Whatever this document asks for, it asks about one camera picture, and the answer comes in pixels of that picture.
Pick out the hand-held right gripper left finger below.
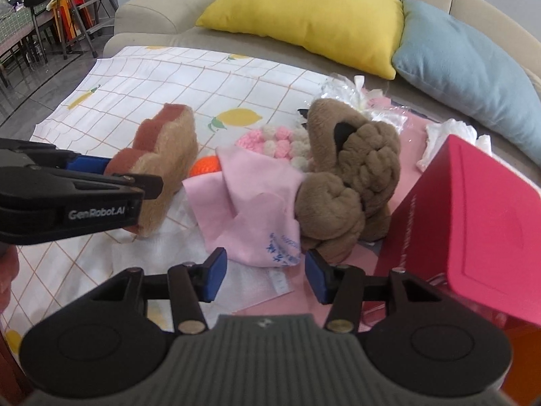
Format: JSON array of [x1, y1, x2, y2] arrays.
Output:
[[96, 247, 229, 335]]

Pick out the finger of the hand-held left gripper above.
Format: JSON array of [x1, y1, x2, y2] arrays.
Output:
[[0, 137, 113, 177], [0, 166, 164, 210]]

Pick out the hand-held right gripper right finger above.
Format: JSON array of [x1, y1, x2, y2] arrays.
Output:
[[304, 249, 441, 335]]

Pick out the brown toast plush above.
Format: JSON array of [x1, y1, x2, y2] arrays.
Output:
[[103, 104, 199, 238]]

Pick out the pink cloth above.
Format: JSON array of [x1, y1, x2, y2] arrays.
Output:
[[182, 147, 307, 268]]

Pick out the orange crochet ball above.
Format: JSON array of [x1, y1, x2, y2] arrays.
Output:
[[188, 156, 223, 178]]

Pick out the brown plush toy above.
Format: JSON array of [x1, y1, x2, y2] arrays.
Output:
[[293, 98, 401, 263]]

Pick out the pink white crochet flowers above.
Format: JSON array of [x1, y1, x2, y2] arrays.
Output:
[[234, 125, 312, 171]]

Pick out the lemon print checked blanket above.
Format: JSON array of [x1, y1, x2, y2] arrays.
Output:
[[0, 44, 335, 347]]

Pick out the pink sheet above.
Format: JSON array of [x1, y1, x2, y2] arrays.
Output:
[[232, 95, 432, 331]]

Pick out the table with green mat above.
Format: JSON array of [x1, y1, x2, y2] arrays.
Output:
[[0, 6, 40, 89]]

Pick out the black tripod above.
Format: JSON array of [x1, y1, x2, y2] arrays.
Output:
[[50, 0, 99, 61]]

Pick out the black chair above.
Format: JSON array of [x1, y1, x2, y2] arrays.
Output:
[[23, 0, 68, 65]]

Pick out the red flat card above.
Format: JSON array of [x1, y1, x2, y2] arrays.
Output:
[[374, 134, 541, 327]]

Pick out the beige sofa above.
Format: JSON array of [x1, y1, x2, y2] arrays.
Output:
[[103, 0, 541, 204]]

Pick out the clear plastic wrap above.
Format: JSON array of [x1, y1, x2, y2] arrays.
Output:
[[315, 74, 409, 133]]

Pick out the yellow pillow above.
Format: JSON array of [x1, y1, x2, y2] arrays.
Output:
[[195, 0, 405, 80]]

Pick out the blue pillow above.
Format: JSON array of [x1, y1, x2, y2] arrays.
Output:
[[391, 0, 541, 171]]

